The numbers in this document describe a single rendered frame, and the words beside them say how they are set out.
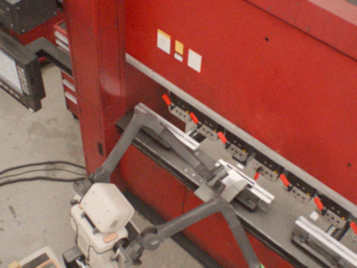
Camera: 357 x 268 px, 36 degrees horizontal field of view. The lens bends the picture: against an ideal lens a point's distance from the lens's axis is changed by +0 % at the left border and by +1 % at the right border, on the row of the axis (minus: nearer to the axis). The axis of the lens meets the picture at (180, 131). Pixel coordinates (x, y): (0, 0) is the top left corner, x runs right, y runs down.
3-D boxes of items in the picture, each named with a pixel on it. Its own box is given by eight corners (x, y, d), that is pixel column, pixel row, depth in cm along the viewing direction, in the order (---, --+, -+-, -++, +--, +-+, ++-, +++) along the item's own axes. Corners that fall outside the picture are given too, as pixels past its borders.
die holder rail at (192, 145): (134, 116, 350) (134, 107, 343) (140, 112, 353) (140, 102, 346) (192, 159, 330) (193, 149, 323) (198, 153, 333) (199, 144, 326)
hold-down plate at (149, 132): (133, 125, 345) (133, 122, 343) (139, 121, 348) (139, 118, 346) (168, 151, 333) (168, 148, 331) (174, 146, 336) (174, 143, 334)
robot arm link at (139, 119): (137, 104, 271) (138, 109, 261) (159, 116, 275) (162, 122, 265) (91, 176, 279) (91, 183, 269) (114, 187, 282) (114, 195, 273)
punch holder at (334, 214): (314, 212, 275) (322, 194, 262) (323, 201, 279) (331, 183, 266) (340, 230, 269) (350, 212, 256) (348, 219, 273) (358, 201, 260)
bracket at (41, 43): (12, 62, 339) (10, 53, 334) (43, 44, 352) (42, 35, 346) (54, 94, 323) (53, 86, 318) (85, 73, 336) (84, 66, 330)
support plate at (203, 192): (193, 194, 300) (193, 192, 300) (222, 166, 314) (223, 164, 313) (218, 213, 293) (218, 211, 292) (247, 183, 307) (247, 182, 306)
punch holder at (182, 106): (168, 110, 315) (169, 91, 302) (178, 103, 319) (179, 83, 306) (187, 124, 309) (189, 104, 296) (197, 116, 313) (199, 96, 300)
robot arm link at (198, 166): (145, 120, 274) (147, 126, 264) (153, 112, 274) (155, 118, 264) (201, 174, 288) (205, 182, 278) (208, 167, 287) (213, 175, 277)
